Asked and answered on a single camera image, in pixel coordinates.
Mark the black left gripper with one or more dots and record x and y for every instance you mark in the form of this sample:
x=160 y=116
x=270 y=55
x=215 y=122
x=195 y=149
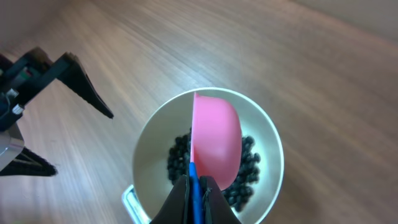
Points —
x=22 y=80

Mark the black beans in bowl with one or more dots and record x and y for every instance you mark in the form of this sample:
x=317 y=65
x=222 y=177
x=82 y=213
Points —
x=240 y=191

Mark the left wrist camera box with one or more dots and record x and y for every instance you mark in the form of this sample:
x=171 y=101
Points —
x=11 y=145

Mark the white bowl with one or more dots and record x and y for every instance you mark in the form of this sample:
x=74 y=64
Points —
x=174 y=118

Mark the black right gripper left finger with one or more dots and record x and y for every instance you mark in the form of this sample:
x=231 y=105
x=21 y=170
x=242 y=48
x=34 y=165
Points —
x=175 y=207

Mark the white digital kitchen scale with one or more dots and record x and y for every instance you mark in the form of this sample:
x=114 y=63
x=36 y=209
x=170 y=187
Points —
x=133 y=206

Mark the pink scoop blue handle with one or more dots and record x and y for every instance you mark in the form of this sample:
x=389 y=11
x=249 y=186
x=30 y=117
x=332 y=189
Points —
x=215 y=149

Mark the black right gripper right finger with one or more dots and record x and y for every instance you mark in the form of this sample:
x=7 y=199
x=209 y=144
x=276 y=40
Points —
x=216 y=210

